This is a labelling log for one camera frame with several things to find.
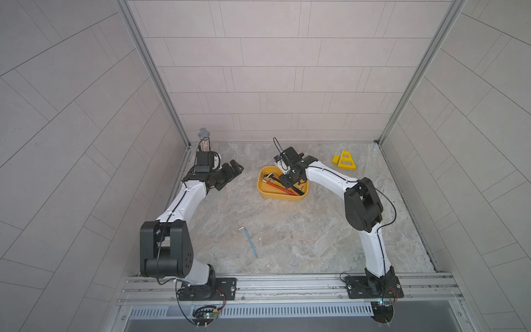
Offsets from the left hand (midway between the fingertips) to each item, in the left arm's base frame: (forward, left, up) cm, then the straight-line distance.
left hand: (240, 169), depth 87 cm
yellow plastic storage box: (-3, -12, -12) cm, 17 cm away
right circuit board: (-48, -52, -14) cm, 72 cm away
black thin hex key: (-4, -27, -12) cm, 30 cm away
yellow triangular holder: (+17, -55, -12) cm, 59 cm away
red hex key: (-2, -18, -12) cm, 22 cm away
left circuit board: (-49, +7, -12) cm, 51 cm away
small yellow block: (+17, -47, -12) cm, 52 cm away
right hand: (+2, -20, -10) cm, 23 cm away
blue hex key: (-25, -5, -15) cm, 29 cm away
